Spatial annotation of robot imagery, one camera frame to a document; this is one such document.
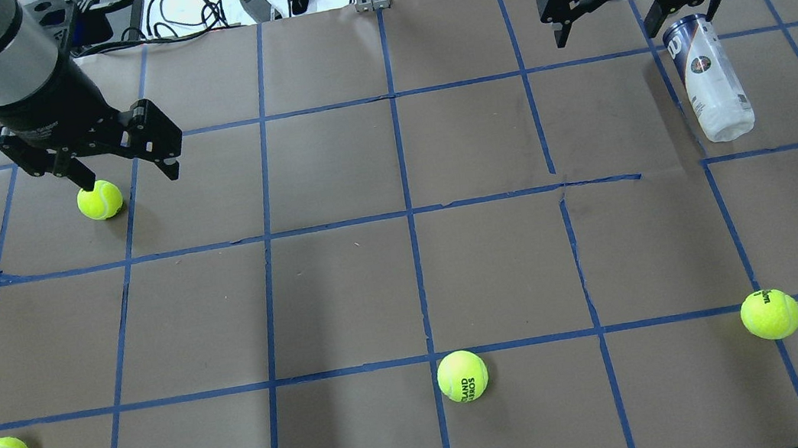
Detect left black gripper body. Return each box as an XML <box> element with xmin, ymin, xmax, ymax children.
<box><xmin>0</xmin><ymin>102</ymin><xmax>136</xmax><ymax>176</ymax></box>

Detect white blue tennis ball can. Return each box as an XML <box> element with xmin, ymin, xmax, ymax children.
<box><xmin>663</xmin><ymin>13</ymin><xmax>755</xmax><ymax>143</ymax></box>

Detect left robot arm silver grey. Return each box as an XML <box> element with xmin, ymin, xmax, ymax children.
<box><xmin>0</xmin><ymin>0</ymin><xmax>183</xmax><ymax>192</ymax></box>

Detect tennis ball near left gripper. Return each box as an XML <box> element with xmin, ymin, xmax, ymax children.
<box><xmin>76</xmin><ymin>180</ymin><xmax>124</xmax><ymax>221</ymax></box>

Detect tennis ball Wilson right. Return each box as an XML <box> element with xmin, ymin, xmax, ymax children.
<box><xmin>739</xmin><ymin>288</ymin><xmax>798</xmax><ymax>340</ymax></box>

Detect tennis ball Roland Garros centre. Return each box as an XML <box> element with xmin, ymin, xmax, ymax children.
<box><xmin>436</xmin><ymin>350</ymin><xmax>489</xmax><ymax>403</ymax></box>

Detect grey small adapter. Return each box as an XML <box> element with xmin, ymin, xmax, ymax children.
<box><xmin>239</xmin><ymin>0</ymin><xmax>283</xmax><ymax>24</ymax></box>

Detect black cable bundle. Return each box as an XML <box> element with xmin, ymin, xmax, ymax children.
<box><xmin>61</xmin><ymin>0</ymin><xmax>358</xmax><ymax>60</ymax></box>

